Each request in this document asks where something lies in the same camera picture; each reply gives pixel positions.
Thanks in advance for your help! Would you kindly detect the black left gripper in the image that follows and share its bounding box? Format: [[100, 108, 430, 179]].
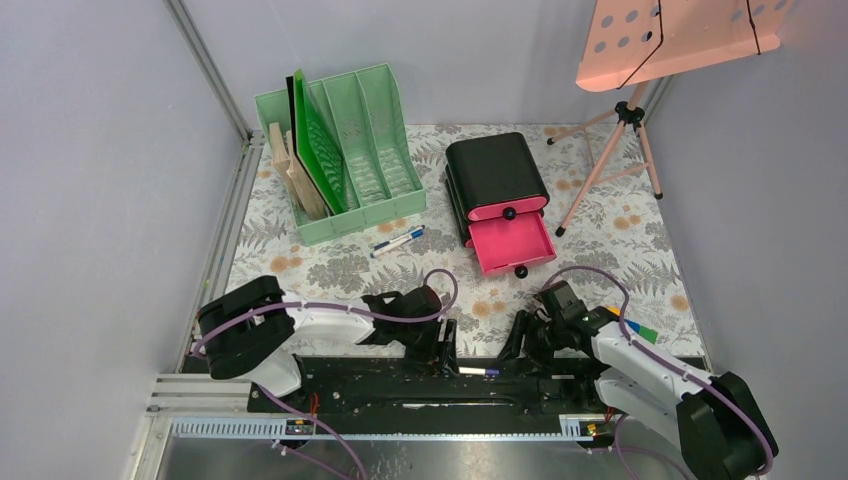
[[397, 315, 458, 376]]

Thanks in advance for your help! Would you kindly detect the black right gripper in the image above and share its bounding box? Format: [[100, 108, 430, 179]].
[[495, 309, 568, 376]]

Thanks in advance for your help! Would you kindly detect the white marker pen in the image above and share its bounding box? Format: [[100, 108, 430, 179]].
[[458, 366, 500, 378]]

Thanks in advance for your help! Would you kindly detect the black pink drawer unit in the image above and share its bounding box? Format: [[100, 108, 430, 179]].
[[445, 132, 557, 279]]

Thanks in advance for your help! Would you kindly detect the purple 52-storey treehouse book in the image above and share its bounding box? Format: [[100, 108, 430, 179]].
[[285, 130, 329, 220]]

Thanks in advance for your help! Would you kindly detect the green transparent plastic folder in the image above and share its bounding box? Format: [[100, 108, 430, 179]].
[[293, 70, 348, 215]]

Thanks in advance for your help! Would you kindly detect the green 104-storey treehouse book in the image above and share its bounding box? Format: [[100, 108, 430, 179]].
[[268, 122, 303, 207]]

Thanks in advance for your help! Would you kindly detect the white AVE notebook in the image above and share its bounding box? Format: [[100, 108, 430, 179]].
[[286, 75, 335, 215]]

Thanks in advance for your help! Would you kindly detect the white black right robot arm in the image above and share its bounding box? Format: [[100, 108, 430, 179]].
[[498, 281, 779, 479]]

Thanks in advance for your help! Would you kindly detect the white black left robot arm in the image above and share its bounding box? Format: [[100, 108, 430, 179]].
[[191, 275, 458, 411]]

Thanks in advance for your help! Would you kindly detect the blue capped marker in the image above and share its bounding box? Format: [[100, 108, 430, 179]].
[[370, 225, 426, 259]]

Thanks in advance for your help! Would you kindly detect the yellow blue green toy block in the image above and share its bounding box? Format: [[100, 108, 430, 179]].
[[605, 306, 659, 344]]

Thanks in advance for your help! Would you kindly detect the floral table mat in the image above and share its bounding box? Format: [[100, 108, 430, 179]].
[[228, 124, 706, 358]]

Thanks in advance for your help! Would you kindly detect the mint green file organizer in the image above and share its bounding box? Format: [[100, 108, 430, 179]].
[[254, 63, 426, 245]]

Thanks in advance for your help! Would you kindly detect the pink music stand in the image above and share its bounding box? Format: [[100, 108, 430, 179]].
[[547, 0, 791, 237]]

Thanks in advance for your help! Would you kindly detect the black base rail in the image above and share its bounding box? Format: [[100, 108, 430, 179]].
[[145, 354, 737, 444]]

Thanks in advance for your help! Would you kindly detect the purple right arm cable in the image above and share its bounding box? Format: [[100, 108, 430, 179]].
[[539, 264, 776, 480]]

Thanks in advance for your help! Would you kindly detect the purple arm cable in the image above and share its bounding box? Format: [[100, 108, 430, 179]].
[[539, 264, 776, 480], [188, 267, 461, 480]]

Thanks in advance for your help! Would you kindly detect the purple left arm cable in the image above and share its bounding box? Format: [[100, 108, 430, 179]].
[[188, 267, 461, 480]]

